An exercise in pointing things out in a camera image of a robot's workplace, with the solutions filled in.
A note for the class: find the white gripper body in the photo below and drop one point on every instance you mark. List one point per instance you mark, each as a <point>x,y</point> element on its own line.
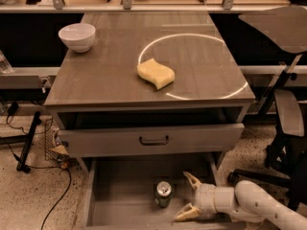
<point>204,197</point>

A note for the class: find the wire mesh basket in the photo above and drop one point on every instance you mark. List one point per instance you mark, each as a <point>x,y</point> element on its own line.
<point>52,146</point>

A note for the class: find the open middle drawer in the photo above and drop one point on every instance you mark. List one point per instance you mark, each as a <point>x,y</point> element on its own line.
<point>120,193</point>

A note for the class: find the black office chair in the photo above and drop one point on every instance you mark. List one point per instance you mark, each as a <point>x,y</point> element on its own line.
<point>287,28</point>

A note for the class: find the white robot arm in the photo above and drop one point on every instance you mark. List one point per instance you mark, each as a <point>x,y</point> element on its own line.
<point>246,201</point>

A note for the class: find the grey drawer cabinet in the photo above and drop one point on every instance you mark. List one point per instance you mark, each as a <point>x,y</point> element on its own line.
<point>100,89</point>

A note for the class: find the green soda can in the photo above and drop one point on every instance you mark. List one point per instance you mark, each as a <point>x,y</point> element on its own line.
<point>163,193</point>

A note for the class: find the clear plastic bottle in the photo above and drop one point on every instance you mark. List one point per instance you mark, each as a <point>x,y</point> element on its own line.
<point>5,66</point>

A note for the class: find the black stand leg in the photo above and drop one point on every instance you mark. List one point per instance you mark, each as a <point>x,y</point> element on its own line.
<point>26,140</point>

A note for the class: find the top drawer with black handle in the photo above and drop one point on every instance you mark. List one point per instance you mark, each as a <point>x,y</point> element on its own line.
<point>150,140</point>

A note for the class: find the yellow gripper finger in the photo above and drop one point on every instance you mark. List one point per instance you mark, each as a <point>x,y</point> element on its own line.
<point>189,211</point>
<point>194,182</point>

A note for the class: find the white ceramic bowl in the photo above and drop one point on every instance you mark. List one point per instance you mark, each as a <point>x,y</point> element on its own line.
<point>78,37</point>

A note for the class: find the yellow sponge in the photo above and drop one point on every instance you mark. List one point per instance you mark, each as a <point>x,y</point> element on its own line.
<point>157,74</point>

